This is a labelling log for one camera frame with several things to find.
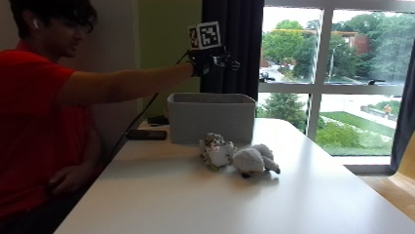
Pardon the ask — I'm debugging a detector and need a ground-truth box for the grey fabric storage bin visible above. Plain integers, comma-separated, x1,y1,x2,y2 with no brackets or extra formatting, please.
166,92,258,145

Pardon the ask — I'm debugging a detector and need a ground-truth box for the white grey plush sheep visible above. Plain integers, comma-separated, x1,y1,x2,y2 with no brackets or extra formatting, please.
233,143,282,179

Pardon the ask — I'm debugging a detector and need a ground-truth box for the brown white plush owl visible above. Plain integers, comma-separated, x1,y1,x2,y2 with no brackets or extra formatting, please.
198,132,237,172

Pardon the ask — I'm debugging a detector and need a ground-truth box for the dark curtain edge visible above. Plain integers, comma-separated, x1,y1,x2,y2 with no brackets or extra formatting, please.
388,38,415,175

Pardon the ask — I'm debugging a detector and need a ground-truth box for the black glove cable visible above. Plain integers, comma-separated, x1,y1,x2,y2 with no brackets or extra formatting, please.
101,52,192,164

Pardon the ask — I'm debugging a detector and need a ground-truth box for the white marker cube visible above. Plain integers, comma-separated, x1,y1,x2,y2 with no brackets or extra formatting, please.
186,20,224,51

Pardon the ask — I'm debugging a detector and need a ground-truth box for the white window frame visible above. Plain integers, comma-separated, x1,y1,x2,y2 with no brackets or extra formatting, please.
257,0,415,175

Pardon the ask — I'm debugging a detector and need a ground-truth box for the small black device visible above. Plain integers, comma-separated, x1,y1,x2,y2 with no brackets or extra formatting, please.
146,114,170,127

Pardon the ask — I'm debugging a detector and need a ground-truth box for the dark blue curtain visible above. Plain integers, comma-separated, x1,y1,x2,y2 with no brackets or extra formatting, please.
200,0,266,101

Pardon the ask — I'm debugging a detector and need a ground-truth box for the the person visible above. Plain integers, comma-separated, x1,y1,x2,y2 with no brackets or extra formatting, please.
0,0,241,234

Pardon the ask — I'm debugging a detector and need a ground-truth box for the black phone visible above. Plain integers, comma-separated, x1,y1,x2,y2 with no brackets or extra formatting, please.
125,129,169,141

